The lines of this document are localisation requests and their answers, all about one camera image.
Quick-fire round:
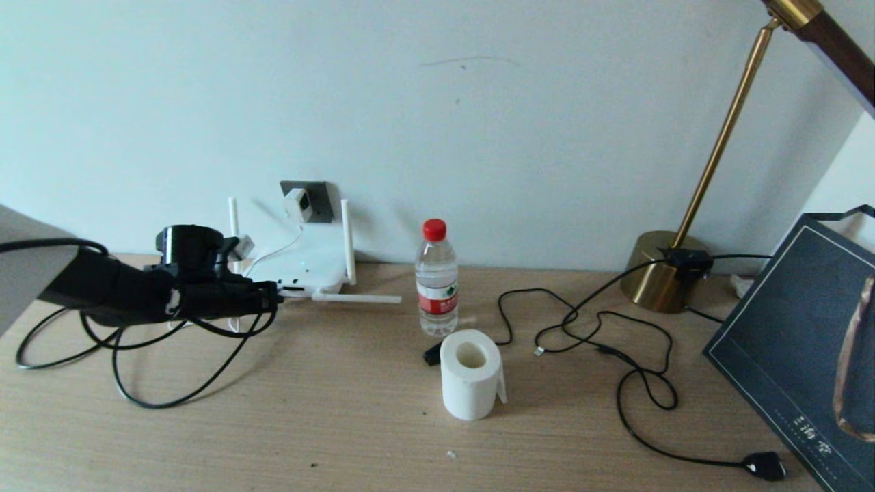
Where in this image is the thin white power cable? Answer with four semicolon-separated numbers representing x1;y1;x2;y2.
167;223;306;334

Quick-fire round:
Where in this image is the white power adapter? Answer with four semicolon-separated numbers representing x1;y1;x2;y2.
284;189;315;224

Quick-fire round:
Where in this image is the white wifi router with antennas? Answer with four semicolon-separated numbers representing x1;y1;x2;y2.
228;198;402;305

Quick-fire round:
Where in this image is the clear water bottle red cap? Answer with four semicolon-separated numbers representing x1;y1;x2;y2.
415;219;459;337

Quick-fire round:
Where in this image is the white toilet paper roll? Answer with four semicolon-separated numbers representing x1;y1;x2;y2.
439;329;507;421

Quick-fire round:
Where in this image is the brass desk lamp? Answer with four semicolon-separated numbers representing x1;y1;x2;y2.
619;0;875;315

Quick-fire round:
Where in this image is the dark teal paper gift bag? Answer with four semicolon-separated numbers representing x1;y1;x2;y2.
702;205;875;492

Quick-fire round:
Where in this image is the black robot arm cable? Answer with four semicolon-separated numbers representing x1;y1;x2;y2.
79;304;280;351

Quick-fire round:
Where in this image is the grey wall socket plate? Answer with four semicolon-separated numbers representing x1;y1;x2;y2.
280;181;336;224

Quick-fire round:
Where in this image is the black cable with silver tip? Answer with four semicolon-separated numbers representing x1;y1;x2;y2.
533;258;674;357

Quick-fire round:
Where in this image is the long black cable with plugs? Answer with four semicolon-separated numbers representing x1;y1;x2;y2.
422;289;787;482

